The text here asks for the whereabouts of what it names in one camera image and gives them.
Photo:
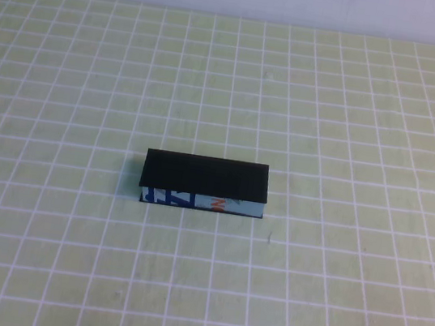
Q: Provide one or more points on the black printed glasses case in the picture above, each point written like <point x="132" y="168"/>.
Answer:
<point x="207" y="176"/>

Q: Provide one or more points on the green white-checked tablecloth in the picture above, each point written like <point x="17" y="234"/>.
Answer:
<point x="197" y="299"/>

